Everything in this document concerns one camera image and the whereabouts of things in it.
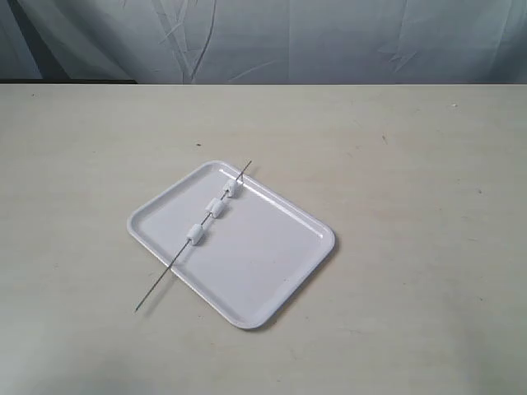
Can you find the white marshmallow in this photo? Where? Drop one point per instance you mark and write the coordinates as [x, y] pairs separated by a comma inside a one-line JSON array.
[[216, 207]]

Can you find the thin metal skewer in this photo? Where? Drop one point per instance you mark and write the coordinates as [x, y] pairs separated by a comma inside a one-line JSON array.
[[185, 245]]

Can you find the white rectangular plastic tray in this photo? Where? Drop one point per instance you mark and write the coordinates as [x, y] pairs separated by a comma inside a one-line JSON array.
[[252, 259]]

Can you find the grey fabric backdrop curtain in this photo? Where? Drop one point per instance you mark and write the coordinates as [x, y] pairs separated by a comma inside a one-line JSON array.
[[264, 42]]

